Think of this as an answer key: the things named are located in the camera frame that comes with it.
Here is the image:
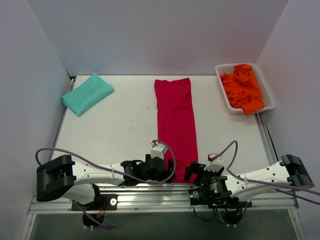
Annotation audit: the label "orange t shirts pile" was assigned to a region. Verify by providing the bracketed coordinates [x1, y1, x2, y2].
[220, 63, 265, 115]

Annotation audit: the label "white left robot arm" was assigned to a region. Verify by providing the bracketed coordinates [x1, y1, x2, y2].
[36, 154, 175, 210]

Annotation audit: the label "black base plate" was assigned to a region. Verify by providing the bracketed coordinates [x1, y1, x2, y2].
[79, 194, 118, 211]
[207, 197, 252, 210]

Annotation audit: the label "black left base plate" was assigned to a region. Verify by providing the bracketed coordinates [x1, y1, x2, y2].
[79, 194, 118, 211]

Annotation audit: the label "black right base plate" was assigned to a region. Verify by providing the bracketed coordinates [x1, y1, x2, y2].
[207, 197, 252, 210]

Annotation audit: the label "folded teal t shirt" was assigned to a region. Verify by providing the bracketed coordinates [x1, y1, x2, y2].
[61, 73, 114, 117]

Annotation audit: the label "white plastic basket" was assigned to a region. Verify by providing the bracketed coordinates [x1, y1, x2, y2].
[215, 63, 275, 116]

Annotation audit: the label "aluminium frame rails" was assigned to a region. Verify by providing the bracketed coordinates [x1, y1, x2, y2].
[19, 77, 308, 240]

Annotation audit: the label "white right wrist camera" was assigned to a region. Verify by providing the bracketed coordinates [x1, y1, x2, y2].
[204, 153, 225, 173]

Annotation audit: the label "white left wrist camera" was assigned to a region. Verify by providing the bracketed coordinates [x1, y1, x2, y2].
[150, 140, 168, 160]

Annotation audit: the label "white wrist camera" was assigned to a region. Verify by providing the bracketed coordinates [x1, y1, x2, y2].
[150, 140, 168, 160]
[204, 153, 225, 173]

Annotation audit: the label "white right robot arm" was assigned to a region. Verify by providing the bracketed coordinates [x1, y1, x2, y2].
[184, 154, 315, 209]

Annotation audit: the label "red t shirt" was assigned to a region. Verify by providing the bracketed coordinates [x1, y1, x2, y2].
[154, 78, 198, 184]

